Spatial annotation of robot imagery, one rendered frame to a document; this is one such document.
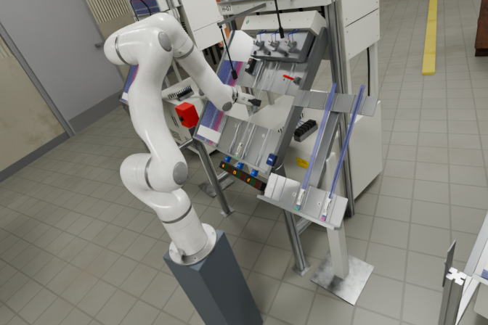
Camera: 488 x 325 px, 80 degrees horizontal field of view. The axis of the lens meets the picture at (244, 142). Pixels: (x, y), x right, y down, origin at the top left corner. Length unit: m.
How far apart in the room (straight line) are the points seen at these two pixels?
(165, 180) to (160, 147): 0.10
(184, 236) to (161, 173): 0.29
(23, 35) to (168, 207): 4.24
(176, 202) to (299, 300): 1.00
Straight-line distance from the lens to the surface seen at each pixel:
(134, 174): 0.97
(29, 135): 4.97
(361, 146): 1.95
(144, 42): 0.90
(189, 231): 1.09
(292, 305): 1.78
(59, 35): 5.22
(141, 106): 0.92
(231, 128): 1.62
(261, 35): 1.63
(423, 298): 1.81
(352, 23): 1.63
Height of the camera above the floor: 1.55
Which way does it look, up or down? 31 degrees down
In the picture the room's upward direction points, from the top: 17 degrees counter-clockwise
